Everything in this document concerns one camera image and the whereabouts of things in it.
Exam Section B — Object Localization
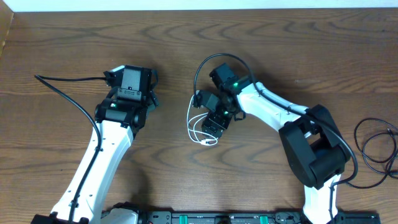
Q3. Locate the white usb cable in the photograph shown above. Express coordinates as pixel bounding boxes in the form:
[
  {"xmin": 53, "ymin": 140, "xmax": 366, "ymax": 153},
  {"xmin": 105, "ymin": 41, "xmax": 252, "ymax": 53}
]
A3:
[{"xmin": 186, "ymin": 95, "xmax": 219, "ymax": 146}]

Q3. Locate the black usb cable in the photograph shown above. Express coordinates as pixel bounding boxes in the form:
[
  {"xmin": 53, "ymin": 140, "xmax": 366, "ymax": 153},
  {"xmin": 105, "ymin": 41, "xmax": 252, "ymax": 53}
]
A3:
[{"xmin": 343, "ymin": 118, "xmax": 398, "ymax": 190}]

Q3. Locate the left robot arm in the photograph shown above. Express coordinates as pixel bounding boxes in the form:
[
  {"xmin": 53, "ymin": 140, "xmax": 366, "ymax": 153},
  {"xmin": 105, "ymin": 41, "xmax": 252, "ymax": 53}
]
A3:
[{"xmin": 32, "ymin": 65, "xmax": 159, "ymax": 223}]

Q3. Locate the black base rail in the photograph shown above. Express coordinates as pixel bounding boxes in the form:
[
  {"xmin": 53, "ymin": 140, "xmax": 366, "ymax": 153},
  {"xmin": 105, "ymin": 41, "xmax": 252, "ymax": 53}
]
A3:
[{"xmin": 100, "ymin": 202, "xmax": 381, "ymax": 224}]

